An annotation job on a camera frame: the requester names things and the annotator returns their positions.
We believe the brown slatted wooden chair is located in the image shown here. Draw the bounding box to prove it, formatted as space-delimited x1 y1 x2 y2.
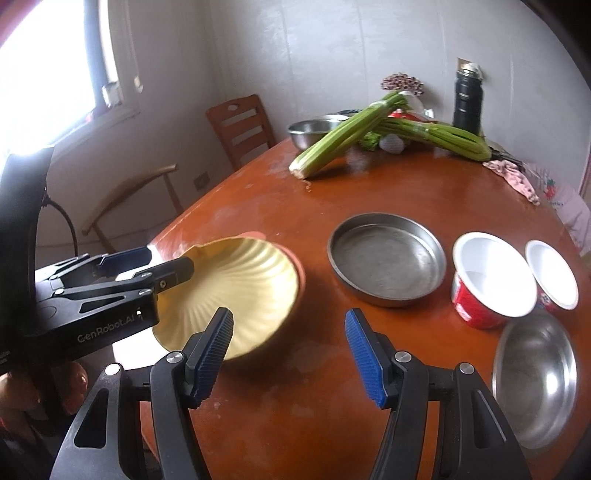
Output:
205 94 276 172

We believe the rear celery bunch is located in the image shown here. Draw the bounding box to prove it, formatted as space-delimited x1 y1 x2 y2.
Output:
359 117 492 162

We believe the pink cloth on table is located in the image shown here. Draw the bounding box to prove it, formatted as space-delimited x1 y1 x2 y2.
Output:
483 160 540 206

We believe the window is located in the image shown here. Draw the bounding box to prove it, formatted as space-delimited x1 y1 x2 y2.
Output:
1 1 143 156

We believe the small steel bowl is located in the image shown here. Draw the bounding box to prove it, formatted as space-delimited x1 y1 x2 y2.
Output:
287 115 346 152

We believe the orange plastic plate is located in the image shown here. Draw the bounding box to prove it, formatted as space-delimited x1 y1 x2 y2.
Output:
238 231 307 316

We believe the white foam-net fruit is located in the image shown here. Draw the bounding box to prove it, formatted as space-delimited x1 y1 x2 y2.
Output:
379 134 406 155

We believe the black thermos bottle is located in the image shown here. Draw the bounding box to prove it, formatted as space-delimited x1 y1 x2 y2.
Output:
453 72 484 135

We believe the small red paper bowl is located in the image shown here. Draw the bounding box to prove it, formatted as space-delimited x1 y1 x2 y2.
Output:
525 240 579 311

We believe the front celery bunch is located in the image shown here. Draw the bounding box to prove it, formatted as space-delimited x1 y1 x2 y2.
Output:
288 90 412 180

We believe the black cable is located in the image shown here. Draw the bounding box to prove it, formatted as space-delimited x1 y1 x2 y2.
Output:
41 195 80 259

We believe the yellow shell-shaped plate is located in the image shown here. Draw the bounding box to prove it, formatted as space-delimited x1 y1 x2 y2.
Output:
153 236 298 361

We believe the large steel bowl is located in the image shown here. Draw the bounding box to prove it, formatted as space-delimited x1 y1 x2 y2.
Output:
491 308 578 457

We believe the person's hand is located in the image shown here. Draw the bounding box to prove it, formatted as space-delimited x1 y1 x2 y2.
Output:
1 362 89 414

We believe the steel pan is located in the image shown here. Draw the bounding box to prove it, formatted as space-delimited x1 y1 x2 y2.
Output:
327 212 447 308

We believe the large red paper bowl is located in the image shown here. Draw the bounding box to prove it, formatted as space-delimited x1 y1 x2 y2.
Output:
451 232 538 329

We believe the celery bunch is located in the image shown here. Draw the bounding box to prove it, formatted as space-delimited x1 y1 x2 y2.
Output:
288 90 412 180
359 117 492 162

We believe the dried flower bouquet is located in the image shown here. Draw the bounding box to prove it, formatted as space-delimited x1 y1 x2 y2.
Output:
381 72 424 96

